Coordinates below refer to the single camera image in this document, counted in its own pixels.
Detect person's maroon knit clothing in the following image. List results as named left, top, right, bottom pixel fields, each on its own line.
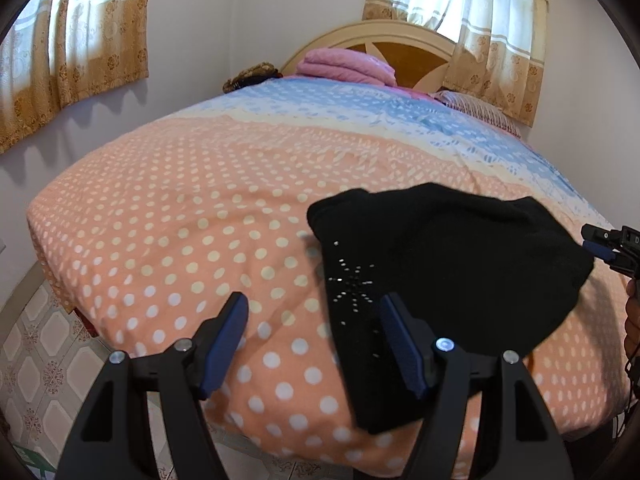
left=560, top=410, right=637, bottom=480

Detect black pants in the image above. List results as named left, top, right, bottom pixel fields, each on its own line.
left=306, top=182, right=596, bottom=436

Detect cream wooden headboard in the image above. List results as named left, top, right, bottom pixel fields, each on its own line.
left=280, top=20, right=458, bottom=98

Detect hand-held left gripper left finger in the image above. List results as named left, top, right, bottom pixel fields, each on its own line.
left=60, top=291, right=249, bottom=480

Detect person's right hand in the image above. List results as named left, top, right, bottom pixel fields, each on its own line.
left=623, top=277, right=640, bottom=362

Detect brown plush item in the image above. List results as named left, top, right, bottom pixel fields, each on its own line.
left=222, top=61, right=281, bottom=93

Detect striped pillow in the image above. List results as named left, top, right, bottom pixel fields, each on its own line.
left=437, top=90, right=523, bottom=138

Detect green cardboard box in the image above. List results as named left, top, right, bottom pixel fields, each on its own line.
left=12, top=442, right=57, bottom=477

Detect polka dot bed blanket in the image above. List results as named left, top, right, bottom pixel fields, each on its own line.
left=25, top=76, right=621, bottom=471

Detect black cable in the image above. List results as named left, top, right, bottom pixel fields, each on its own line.
left=616, top=354, right=640, bottom=438

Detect tan floral window curtain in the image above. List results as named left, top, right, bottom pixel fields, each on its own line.
left=362, top=0, right=551, bottom=128
left=0, top=0, right=151, bottom=156

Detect folded pink blanket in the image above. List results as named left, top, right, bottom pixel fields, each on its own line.
left=296, top=48, right=398, bottom=87

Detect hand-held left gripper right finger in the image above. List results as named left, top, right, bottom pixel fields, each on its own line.
left=377, top=292, right=573, bottom=480

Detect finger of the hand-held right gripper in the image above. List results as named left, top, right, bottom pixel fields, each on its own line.
left=581, top=224, right=621, bottom=244
left=583, top=240, right=618, bottom=264

